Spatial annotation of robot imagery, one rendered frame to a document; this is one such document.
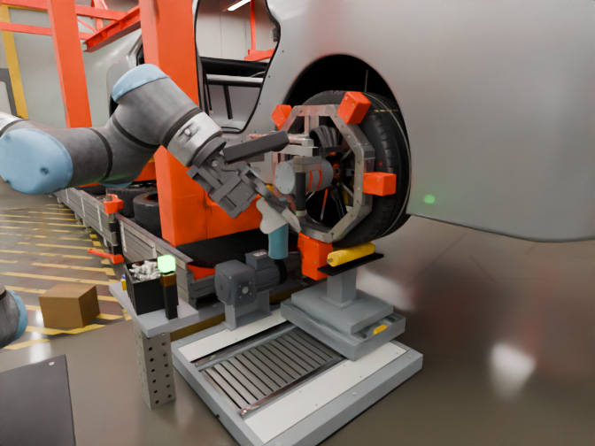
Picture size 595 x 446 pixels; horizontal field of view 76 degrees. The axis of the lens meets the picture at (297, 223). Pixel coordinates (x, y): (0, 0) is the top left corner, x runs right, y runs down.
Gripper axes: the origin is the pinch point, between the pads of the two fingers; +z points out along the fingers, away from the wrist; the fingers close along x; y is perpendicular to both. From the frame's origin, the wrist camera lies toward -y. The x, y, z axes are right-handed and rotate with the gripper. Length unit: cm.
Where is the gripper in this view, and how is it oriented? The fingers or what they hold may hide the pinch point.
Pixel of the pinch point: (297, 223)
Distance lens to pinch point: 68.2
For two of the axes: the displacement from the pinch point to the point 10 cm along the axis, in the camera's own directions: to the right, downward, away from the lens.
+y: -6.9, 7.2, -0.5
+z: 7.1, 6.9, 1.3
